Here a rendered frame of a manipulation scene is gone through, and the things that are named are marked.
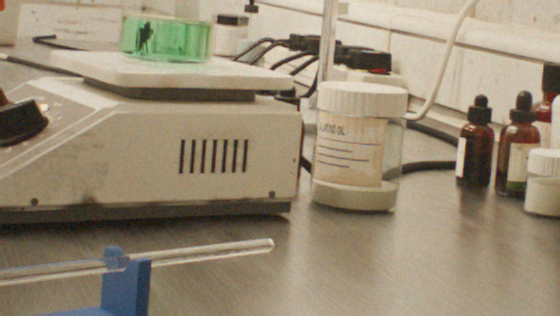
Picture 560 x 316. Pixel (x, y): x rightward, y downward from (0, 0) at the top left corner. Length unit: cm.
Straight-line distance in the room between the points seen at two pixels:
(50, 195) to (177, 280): 12
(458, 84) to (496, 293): 69
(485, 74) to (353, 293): 67
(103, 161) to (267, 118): 11
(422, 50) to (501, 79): 20
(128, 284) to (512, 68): 76
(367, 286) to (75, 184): 18
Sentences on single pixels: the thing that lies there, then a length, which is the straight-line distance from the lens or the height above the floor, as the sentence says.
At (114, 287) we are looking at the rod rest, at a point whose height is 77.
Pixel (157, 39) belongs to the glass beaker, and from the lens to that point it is 75.
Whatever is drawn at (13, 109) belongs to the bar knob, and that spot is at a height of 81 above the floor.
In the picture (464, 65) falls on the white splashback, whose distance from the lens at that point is 131.
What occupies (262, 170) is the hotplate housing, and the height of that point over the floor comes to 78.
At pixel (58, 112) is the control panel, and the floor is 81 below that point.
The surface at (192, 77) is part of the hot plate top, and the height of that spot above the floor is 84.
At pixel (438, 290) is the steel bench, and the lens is 64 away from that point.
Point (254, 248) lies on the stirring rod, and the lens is 55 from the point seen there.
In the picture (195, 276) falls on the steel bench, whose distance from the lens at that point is 62.
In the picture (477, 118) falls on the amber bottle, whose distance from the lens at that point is 95.
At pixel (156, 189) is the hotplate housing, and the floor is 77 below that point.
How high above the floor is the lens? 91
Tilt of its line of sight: 7 degrees down
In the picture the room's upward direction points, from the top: 5 degrees clockwise
